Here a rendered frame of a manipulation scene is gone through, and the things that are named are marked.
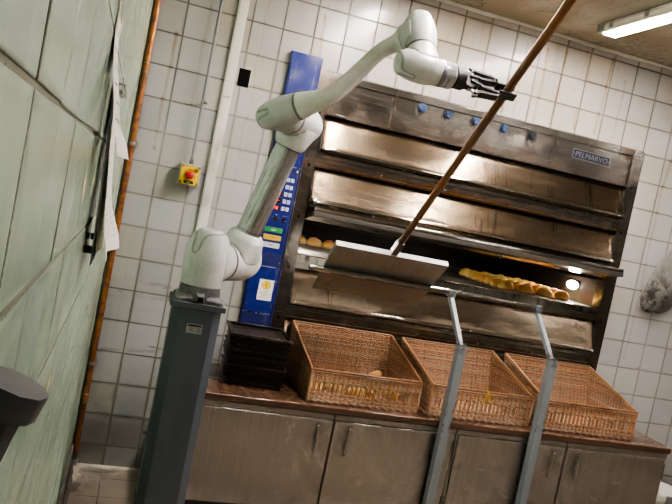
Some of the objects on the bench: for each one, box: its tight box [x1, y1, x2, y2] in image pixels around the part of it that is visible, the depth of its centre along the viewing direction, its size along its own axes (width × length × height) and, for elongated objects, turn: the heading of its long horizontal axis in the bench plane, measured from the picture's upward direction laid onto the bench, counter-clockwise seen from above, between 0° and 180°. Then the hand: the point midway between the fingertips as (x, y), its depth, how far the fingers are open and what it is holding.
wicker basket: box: [401, 337, 535, 427], centre depth 368 cm, size 49×56×28 cm
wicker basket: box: [286, 320, 423, 414], centre depth 351 cm, size 49×56×28 cm
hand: (505, 91), depth 252 cm, fingers closed on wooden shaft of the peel, 3 cm apart
